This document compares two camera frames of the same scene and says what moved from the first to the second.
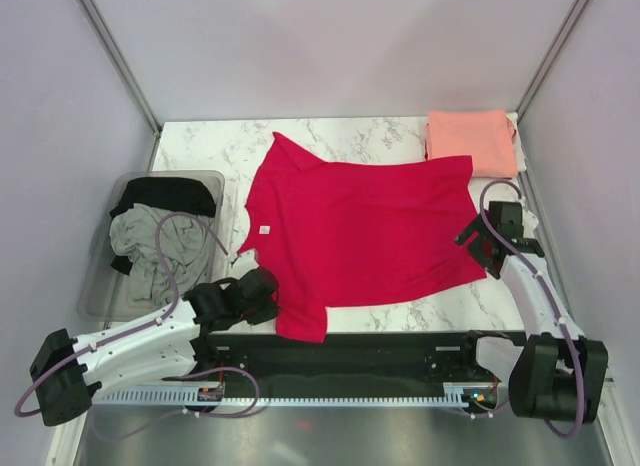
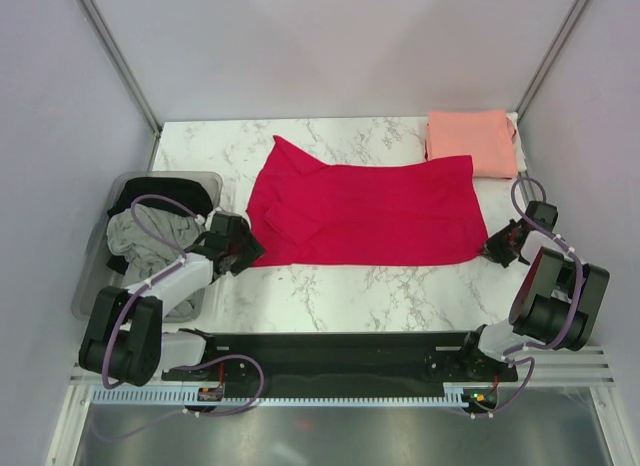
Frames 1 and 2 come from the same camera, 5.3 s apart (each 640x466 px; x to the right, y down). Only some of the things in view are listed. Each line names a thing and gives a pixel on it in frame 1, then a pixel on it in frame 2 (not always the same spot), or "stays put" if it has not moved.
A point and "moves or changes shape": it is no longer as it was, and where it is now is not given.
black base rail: (272, 361) stays put
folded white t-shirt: (521, 159) stays put
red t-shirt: (332, 233) moves or changes shape
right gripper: (476, 225) to (491, 248)
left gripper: (270, 311) to (253, 250)
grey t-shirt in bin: (186, 242) stays put
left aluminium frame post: (120, 62) stays put
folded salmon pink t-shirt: (484, 135) stays put
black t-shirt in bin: (174, 193) stays put
